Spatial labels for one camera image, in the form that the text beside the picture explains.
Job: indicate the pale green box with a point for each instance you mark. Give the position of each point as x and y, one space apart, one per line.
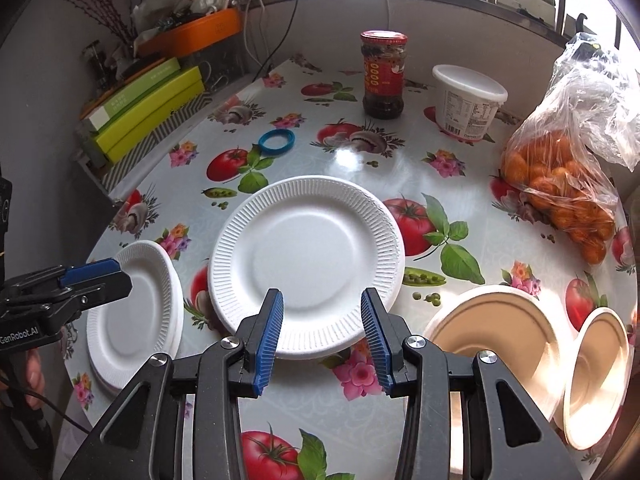
135 90

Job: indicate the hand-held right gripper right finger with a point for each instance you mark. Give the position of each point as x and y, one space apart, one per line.
376 340

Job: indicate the person's left hand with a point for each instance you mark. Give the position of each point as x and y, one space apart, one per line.
34 377

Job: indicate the dried branches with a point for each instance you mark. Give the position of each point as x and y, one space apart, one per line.
100 5

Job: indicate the orange plastic tray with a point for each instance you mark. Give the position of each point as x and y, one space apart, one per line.
200 32

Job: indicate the dark glass jar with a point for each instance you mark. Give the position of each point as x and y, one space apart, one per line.
95 62

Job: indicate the printed vegetable tablecloth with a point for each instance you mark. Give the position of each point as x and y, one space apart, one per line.
350 155

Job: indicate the stack of white paper plates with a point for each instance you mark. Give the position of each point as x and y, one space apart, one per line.
135 320

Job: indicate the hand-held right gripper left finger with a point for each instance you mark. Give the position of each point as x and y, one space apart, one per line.
267 340

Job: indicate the lime green box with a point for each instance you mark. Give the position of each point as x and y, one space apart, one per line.
160 127
150 107

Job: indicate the red-lidded chili sauce jar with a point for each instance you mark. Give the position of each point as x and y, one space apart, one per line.
383 80

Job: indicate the beige paper bowl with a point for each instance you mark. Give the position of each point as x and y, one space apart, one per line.
490 320
600 375

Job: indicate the white plastic tub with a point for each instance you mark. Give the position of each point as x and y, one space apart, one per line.
467 105

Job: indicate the grey patterned box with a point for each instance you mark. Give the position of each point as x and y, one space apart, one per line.
165 147

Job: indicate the large white paper plate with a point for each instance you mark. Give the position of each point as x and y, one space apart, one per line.
305 250

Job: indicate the clear bag of oranges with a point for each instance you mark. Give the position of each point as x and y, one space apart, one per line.
560 185

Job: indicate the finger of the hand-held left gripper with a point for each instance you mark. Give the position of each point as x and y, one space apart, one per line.
90 272
105 290

